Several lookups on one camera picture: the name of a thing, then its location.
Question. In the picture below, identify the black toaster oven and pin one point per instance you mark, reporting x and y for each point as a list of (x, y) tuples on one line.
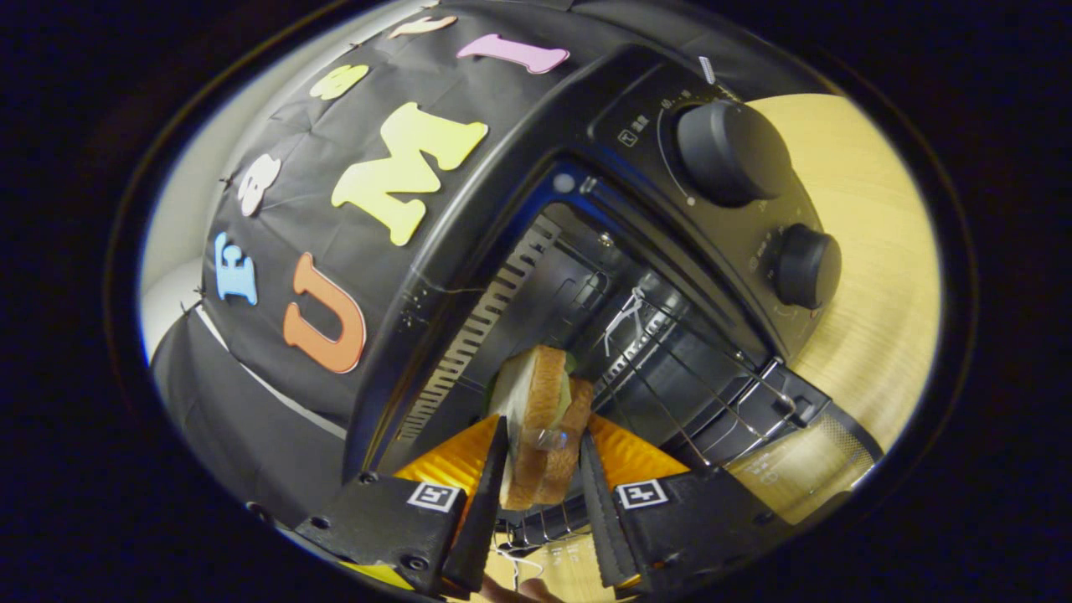
[(729, 151)]

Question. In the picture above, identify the toast sandwich with lettuce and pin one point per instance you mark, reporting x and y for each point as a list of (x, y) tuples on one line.
[(544, 419)]

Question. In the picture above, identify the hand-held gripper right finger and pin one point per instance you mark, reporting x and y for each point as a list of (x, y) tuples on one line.
[(605, 536)]

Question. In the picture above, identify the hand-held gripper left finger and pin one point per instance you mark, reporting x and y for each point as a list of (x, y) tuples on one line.
[(484, 519)]

